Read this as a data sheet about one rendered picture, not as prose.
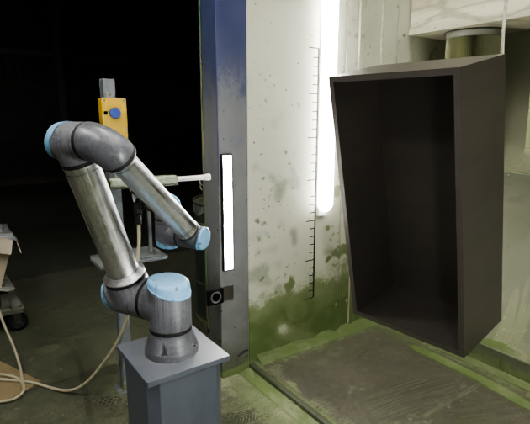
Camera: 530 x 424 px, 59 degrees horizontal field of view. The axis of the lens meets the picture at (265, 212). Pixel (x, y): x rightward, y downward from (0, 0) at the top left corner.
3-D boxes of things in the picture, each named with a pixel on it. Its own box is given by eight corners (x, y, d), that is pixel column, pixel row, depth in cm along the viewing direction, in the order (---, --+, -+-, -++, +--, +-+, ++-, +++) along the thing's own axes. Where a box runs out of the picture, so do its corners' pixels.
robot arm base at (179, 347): (156, 369, 157) (156, 341, 155) (136, 347, 172) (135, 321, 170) (207, 352, 168) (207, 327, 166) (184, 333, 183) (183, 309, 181)
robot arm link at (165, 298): (173, 337, 158) (172, 288, 154) (135, 327, 166) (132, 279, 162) (200, 320, 171) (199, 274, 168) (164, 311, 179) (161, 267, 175)
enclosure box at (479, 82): (392, 285, 265) (377, 65, 226) (501, 320, 221) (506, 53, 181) (353, 313, 245) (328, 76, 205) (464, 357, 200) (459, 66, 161)
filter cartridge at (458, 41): (494, 161, 320) (506, 32, 301) (494, 168, 288) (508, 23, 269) (437, 159, 335) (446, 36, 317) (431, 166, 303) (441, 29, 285)
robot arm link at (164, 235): (173, 252, 182) (172, 221, 180) (151, 248, 188) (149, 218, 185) (188, 246, 191) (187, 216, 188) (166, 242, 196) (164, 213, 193)
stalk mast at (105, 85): (130, 382, 264) (111, 79, 230) (134, 387, 259) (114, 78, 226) (119, 385, 260) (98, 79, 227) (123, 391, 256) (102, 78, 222)
